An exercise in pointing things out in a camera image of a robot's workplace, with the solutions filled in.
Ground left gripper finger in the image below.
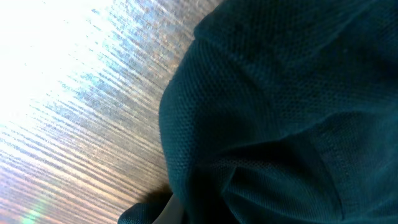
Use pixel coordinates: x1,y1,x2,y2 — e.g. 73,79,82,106
152,195,185,224

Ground black polo shirt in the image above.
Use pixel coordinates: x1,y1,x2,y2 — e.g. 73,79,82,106
119,0,397,223

